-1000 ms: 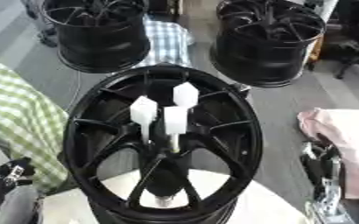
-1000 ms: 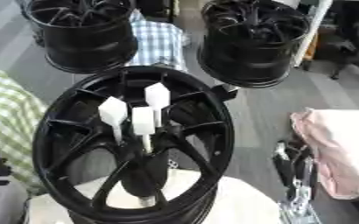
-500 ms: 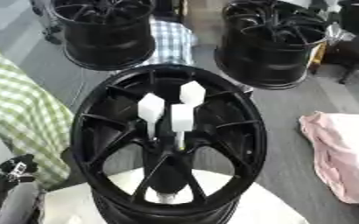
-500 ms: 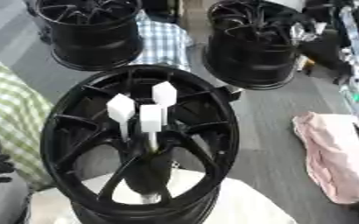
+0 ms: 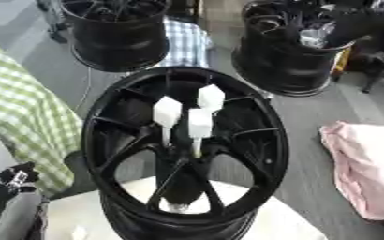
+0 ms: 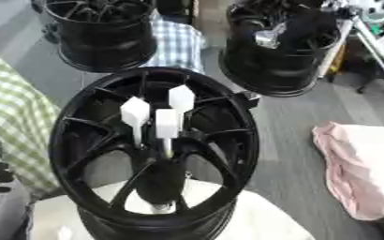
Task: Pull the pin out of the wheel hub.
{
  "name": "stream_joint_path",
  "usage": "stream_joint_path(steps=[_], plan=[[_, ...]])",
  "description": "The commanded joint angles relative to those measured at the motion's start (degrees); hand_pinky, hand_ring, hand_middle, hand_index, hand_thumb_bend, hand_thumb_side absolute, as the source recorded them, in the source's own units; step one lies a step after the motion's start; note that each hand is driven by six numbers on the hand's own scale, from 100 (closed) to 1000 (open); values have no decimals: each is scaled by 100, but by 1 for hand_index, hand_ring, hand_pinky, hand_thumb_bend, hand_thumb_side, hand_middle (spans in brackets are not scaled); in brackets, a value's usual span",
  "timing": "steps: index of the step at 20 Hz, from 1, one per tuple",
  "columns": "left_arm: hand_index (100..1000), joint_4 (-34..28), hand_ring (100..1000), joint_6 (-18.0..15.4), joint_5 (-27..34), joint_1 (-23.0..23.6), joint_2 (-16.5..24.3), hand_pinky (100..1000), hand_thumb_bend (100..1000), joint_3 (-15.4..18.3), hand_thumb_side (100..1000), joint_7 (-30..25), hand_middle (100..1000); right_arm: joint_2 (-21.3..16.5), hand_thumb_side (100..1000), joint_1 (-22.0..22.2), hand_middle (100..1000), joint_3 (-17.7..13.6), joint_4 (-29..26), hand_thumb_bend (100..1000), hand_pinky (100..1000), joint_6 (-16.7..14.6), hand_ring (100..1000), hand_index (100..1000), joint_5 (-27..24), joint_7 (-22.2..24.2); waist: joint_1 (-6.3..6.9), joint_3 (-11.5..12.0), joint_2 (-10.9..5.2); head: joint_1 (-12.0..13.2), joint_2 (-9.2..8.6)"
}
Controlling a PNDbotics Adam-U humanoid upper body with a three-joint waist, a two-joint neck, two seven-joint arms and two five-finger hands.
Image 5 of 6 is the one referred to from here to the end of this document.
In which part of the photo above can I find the black chair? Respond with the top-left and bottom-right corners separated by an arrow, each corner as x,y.
35,0 -> 73,44
331,0 -> 384,95

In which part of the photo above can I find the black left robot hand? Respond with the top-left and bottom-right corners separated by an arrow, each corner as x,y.
0,161 -> 41,232

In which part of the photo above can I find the pink cloth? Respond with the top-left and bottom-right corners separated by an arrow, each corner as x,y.
318,120 -> 384,221

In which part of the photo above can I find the large black spoked wheel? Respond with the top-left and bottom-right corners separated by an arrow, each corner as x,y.
79,66 -> 290,240

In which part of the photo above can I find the black wheel rim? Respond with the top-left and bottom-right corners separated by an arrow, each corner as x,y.
229,0 -> 362,98
59,0 -> 172,73

